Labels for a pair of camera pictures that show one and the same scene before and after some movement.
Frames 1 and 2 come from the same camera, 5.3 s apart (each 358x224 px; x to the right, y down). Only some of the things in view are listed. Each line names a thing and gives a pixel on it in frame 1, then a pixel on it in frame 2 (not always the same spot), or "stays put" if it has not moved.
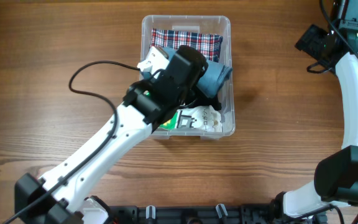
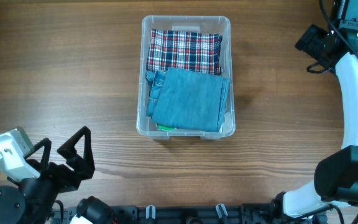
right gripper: x=309 y=41 stays put
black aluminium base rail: x=192 y=214 stays put
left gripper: x=200 y=72 to x=68 y=179
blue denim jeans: x=215 y=74 to x=186 y=99
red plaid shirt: x=209 y=44 stays put
